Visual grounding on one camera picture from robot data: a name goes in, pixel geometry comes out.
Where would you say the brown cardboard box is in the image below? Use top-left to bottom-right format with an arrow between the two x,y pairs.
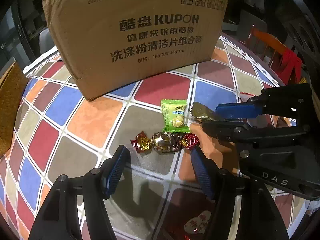
42,0 -> 228,101

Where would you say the gold olive snack packet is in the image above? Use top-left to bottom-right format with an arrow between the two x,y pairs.
190,102 -> 224,123

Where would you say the gold red foil candy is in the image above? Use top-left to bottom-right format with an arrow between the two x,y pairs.
130,131 -> 199,153

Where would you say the red wooden chair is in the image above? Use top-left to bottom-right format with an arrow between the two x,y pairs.
246,26 -> 304,86

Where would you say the red garment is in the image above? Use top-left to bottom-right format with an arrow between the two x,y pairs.
275,49 -> 302,85

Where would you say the grey chair left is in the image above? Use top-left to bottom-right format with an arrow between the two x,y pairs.
39,28 -> 55,55

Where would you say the green pistachio candy packet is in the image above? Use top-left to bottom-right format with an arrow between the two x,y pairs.
161,99 -> 190,133

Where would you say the colourful diamond table mat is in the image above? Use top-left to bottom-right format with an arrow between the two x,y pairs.
1,35 -> 280,239

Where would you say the clear red cracker packet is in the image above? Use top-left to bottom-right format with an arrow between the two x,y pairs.
239,92 -> 255,103

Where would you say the woven rattan box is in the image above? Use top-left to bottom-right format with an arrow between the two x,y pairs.
0,60 -> 28,157

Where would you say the dark red snack packet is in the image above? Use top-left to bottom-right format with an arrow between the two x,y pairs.
183,210 -> 212,239

